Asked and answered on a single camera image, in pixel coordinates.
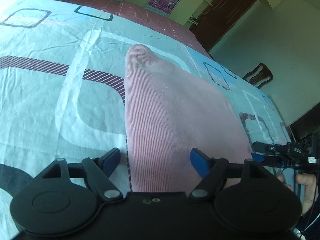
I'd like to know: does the dark brown door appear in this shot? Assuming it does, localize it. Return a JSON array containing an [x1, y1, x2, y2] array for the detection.
[[189, 0, 257, 52]]

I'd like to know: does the pink checked bed cover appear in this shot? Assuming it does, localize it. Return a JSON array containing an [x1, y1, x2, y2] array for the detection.
[[55, 0, 211, 58]]

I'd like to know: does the pink knit sweater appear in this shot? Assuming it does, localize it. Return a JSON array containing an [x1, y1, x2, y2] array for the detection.
[[124, 44, 251, 193]]

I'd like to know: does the dark cabinet at bedside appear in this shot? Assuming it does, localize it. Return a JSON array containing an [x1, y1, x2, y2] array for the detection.
[[289, 108, 319, 141]]

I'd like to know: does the dark wooden chair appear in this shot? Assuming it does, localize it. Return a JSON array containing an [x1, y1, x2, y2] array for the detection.
[[243, 63, 274, 89]]

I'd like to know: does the corner shelf unit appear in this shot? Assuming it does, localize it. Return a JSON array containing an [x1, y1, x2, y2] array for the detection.
[[184, 0, 213, 28]]

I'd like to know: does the light blue patterned bedsheet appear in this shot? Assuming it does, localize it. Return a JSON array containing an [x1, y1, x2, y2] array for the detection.
[[1, 0, 290, 239]]

